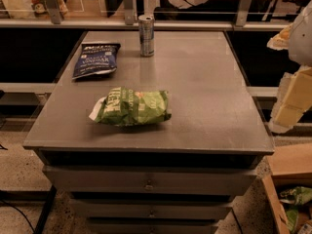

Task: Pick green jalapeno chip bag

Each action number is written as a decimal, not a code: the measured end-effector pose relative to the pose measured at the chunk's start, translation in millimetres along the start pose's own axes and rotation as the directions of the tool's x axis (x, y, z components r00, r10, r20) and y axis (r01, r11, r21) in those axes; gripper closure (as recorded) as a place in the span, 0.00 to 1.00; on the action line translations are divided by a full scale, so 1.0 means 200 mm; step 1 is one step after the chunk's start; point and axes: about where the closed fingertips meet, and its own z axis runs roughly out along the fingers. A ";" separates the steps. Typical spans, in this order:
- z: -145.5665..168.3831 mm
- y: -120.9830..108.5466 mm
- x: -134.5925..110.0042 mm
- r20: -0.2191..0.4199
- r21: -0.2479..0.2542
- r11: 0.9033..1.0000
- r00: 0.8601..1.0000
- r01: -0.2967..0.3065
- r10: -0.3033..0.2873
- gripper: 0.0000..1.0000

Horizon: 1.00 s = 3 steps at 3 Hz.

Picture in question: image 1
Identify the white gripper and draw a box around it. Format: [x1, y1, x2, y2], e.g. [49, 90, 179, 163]
[267, 1, 312, 134]

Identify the green jalapeno chip bag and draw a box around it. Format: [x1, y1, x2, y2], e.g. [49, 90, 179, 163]
[89, 87, 172, 127]

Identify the green bag in box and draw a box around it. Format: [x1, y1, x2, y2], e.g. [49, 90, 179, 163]
[279, 186, 312, 234]

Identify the blue salt vinegar chip bag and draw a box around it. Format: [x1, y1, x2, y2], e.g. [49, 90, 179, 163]
[72, 43, 121, 79]

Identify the white orange bag on shelf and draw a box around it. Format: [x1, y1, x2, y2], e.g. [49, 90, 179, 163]
[0, 0, 48, 20]

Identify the cardboard box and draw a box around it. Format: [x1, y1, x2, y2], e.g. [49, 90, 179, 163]
[262, 143, 312, 234]

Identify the wooden shelf rack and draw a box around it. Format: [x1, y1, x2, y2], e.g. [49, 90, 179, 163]
[0, 0, 312, 31]

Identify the silver drink can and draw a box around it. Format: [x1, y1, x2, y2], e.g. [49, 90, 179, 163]
[138, 15, 154, 57]

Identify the grey drawer cabinet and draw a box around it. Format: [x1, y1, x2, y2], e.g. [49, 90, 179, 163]
[24, 31, 273, 234]

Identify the black floor cable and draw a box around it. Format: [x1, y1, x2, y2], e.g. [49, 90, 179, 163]
[0, 198, 37, 234]

